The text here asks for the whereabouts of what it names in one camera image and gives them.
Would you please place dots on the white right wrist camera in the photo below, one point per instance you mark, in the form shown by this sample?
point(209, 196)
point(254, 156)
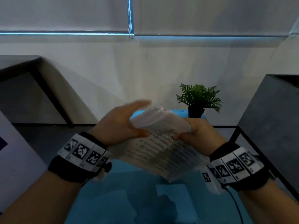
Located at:
point(211, 183)

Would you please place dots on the black left wristband marker tags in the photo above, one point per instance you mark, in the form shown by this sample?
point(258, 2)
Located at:
point(79, 153)

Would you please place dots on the person's right hand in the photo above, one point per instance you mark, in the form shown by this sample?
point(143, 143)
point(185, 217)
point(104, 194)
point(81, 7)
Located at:
point(205, 137)

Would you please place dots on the person's left hand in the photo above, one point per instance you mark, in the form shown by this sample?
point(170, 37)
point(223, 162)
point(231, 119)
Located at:
point(114, 128)

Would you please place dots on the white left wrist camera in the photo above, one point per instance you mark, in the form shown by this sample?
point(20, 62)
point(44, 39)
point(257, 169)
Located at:
point(100, 176)

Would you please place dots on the green potted fern plant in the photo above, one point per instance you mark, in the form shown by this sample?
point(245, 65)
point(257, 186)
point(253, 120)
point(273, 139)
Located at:
point(198, 95)

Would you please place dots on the dark grey black-framed desk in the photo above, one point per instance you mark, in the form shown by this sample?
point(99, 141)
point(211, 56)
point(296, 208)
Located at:
point(14, 61)

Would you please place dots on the black right wristband marker tags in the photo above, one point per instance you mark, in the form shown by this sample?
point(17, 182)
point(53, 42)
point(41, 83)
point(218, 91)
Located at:
point(238, 165)

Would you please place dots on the stack of collected papers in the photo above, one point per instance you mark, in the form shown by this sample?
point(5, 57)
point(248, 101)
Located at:
point(161, 151)

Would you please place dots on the person's right forearm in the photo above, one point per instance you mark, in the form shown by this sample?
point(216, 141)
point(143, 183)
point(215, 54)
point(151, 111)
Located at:
point(271, 205)

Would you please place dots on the person's left forearm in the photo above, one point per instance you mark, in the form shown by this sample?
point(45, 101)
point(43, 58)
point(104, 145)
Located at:
point(39, 200)

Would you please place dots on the black wristband marker tags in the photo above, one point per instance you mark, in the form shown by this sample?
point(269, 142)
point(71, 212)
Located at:
point(238, 165)
point(79, 153)

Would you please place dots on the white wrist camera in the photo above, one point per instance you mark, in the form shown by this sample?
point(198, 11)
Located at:
point(100, 176)
point(211, 183)

